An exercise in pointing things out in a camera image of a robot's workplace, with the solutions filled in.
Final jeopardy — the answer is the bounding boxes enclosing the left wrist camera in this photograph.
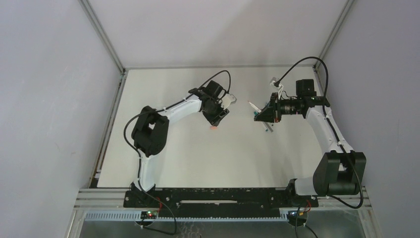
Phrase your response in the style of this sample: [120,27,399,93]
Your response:
[221,94,237,109]

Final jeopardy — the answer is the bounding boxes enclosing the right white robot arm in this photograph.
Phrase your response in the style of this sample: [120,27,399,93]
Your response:
[254,78,366,196]

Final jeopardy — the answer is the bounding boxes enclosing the black checkered pen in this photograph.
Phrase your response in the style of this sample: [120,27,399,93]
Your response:
[263,122,273,133]

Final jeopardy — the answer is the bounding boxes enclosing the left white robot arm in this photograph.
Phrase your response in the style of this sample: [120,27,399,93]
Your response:
[123,80,237,193]

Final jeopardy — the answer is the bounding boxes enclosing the white pen orange end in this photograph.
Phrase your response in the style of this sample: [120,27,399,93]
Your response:
[248,101,261,113]

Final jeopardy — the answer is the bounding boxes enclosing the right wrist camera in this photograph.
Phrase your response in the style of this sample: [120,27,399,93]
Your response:
[269,77,284,99]

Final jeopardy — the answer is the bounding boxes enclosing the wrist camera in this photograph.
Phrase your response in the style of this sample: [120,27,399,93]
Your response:
[269,77,284,99]
[221,94,237,109]

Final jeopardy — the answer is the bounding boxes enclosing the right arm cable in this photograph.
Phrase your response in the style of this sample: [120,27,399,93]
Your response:
[274,56,365,238]

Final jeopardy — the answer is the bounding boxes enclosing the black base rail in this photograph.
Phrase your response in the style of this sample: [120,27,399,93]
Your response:
[123,184,319,219]

